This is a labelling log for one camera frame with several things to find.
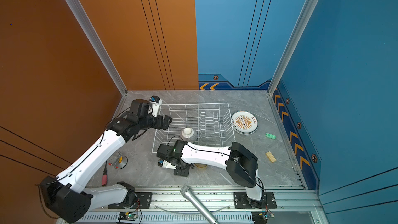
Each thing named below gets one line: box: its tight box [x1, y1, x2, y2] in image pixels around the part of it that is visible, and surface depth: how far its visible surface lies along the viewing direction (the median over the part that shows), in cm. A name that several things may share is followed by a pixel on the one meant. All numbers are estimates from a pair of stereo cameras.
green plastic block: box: [265, 132, 277, 140], surface depth 98 cm
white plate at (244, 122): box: [231, 110, 259, 134], surface depth 101 cm
